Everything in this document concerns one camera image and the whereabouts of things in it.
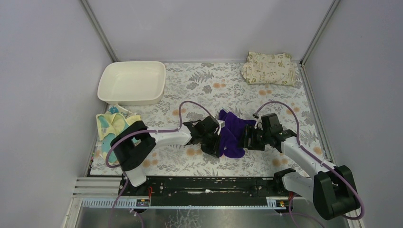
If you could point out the cream patterned folded towel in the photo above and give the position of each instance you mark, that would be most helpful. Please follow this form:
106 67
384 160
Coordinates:
275 69

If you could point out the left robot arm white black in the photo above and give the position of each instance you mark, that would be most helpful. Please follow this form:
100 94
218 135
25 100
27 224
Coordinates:
135 143

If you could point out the floral patterned table mat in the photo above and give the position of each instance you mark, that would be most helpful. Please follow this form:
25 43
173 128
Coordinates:
194 89

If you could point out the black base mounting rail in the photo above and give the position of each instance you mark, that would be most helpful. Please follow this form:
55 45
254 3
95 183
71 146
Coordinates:
164 191

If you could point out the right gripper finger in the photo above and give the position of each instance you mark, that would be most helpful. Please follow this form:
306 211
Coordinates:
245 137
256 143

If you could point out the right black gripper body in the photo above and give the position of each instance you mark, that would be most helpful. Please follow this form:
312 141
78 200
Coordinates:
249 137

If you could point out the white cable duct strip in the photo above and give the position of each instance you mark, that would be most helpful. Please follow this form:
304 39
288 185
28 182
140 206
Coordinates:
123 203

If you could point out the purple towel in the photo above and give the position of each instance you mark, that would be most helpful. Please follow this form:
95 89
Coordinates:
231 134

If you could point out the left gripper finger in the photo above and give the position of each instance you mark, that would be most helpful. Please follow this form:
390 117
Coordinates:
211 145
220 123

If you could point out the white rectangular basin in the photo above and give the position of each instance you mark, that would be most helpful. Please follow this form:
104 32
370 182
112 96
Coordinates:
132 83

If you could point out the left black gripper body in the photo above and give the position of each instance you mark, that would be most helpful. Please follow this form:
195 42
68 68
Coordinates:
214 138

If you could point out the yellow teal patterned towel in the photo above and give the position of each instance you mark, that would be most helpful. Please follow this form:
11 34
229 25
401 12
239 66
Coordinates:
110 124

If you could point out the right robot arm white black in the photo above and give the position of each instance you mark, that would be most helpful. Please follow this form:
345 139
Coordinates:
329 187

